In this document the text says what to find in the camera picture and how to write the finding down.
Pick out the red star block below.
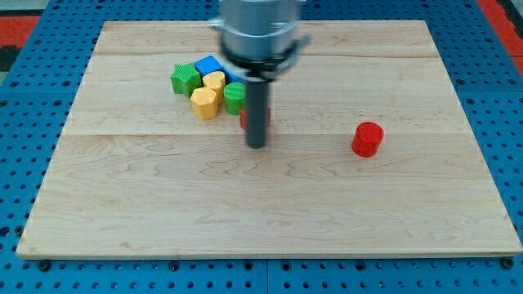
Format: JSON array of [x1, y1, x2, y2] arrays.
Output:
[[239, 108, 271, 131]]

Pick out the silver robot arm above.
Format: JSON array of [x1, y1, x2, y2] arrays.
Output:
[[209, 0, 311, 82]]

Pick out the yellow hexagon block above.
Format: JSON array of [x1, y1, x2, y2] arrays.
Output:
[[190, 87, 218, 120]]

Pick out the green star block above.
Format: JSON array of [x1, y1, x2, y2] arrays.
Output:
[[170, 63, 202, 98]]

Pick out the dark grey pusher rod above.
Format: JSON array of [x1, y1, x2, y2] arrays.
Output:
[[245, 76, 270, 149]]

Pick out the green cylinder block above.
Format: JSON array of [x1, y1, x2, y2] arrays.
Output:
[[224, 82, 246, 115]]

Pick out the blue block behind rod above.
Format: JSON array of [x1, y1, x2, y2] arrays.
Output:
[[223, 65, 246, 84]]

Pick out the yellow pentagon block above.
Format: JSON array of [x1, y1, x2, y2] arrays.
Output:
[[203, 71, 226, 104]]

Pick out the blue cube block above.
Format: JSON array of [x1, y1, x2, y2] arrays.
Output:
[[194, 56, 225, 78]]

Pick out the red cylinder block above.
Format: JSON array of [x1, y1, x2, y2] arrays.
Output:
[[351, 122, 385, 158]]

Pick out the wooden board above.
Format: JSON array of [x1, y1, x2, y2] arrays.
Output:
[[16, 20, 522, 260]]

